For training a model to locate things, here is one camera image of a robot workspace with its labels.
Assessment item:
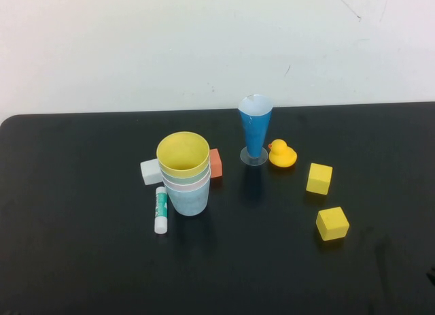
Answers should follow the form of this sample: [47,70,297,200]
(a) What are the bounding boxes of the pink plastic cup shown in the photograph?
[162,173,211,193]

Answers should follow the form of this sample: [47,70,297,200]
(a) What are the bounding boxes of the green plastic cup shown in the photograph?
[159,165,211,186]

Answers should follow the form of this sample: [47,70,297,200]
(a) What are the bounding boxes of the white green glue stick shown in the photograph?
[154,186,169,235]

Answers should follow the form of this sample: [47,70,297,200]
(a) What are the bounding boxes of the yellow plastic cup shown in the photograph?
[156,131,211,179]

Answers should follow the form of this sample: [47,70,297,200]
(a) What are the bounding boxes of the yellow foam cube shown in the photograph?
[315,206,350,242]
[305,163,334,195]

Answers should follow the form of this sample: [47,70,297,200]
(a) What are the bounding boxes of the yellow rubber duck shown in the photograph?
[268,139,298,168]

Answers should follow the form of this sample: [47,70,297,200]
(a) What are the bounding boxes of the blue cone glass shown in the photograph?
[238,94,274,166]

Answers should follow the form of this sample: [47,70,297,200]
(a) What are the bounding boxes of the orange foam cube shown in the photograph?
[209,148,224,179]

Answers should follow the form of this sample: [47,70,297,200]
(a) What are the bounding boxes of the light blue plastic cup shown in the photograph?
[164,178,211,216]

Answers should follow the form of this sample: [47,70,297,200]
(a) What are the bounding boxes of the white foam cube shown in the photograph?
[139,159,163,186]

